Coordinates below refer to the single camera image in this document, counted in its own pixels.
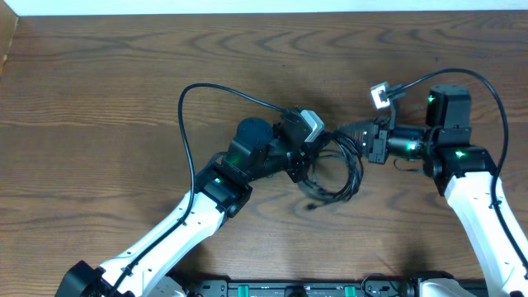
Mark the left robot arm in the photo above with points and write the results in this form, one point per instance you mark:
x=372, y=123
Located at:
x=218, y=192

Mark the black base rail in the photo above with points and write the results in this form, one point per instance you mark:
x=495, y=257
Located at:
x=373, y=285

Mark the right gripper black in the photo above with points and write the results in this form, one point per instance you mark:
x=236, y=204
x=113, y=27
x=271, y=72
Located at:
x=376, y=139

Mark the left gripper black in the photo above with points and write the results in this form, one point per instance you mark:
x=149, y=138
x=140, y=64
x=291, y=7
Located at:
x=303, y=162

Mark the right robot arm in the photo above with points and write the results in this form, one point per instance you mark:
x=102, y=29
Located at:
x=464, y=174

